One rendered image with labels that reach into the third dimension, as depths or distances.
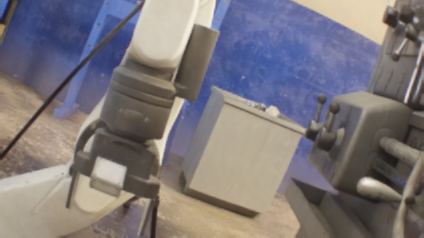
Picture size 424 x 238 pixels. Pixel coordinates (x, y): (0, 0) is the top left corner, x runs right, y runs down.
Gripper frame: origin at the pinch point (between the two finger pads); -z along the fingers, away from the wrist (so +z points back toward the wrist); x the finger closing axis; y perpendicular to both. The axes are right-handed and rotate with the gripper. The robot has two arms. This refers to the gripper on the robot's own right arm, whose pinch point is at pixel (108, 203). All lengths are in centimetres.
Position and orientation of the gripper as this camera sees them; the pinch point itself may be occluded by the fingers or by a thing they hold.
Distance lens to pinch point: 92.5
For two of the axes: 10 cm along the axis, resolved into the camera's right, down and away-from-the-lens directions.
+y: -0.6, -0.8, 9.9
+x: 9.4, 3.2, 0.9
